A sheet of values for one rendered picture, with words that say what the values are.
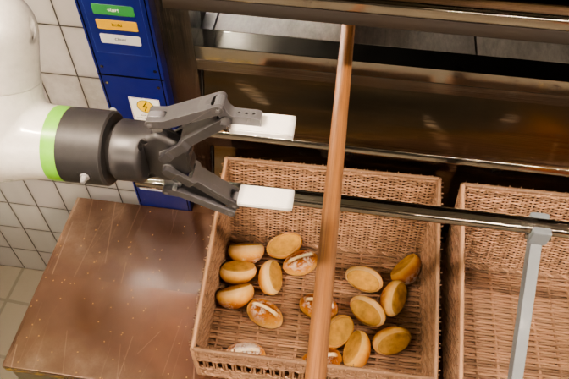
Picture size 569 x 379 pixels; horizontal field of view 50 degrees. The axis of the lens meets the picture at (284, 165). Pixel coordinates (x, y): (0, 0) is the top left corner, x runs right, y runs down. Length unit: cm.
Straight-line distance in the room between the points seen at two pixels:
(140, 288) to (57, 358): 26
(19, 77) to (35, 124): 6
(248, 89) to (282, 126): 78
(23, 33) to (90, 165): 16
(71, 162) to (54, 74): 85
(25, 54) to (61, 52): 77
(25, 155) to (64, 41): 75
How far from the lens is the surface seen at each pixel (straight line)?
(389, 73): 134
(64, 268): 178
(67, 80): 157
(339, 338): 153
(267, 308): 155
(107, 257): 177
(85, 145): 73
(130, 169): 72
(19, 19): 74
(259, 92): 143
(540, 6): 118
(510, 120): 147
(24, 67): 75
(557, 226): 114
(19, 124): 76
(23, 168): 77
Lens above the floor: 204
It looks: 51 degrees down
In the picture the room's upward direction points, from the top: straight up
